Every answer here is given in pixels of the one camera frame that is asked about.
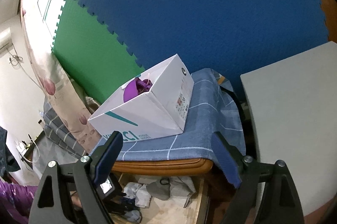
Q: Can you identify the grey plaid bedding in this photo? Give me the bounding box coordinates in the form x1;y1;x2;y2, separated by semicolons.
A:
43;98;87;159

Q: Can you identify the white folded underwear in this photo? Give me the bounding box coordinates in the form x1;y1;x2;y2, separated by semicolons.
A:
123;182;152;208

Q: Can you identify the floral pink pillow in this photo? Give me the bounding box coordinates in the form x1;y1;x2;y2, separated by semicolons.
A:
20;0;100;153

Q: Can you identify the white XINCCI shoe box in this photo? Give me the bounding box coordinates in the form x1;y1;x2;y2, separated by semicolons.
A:
88;54;194;143

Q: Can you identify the wooden drawer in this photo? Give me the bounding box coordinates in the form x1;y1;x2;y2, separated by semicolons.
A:
110;173;209;224

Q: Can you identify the light grey patterned underwear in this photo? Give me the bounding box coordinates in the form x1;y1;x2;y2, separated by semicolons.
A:
170;176;196;208

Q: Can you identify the blue checked cloth cover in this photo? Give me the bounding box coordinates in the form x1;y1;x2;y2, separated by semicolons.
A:
118;69;246;161

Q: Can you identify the purple bra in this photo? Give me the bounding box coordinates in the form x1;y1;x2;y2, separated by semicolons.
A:
123;77;152;103

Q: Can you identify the light blue underwear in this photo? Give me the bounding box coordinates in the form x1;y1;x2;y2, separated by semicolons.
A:
123;210;142;223

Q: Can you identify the white cabinet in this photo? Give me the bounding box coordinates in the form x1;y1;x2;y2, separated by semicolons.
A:
241;42;336;215

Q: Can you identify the green foam wall mat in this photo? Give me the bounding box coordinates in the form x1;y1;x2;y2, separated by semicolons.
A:
52;0;144;104

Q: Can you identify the blue foam wall mat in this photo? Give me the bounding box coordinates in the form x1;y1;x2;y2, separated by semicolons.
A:
76;0;328;98

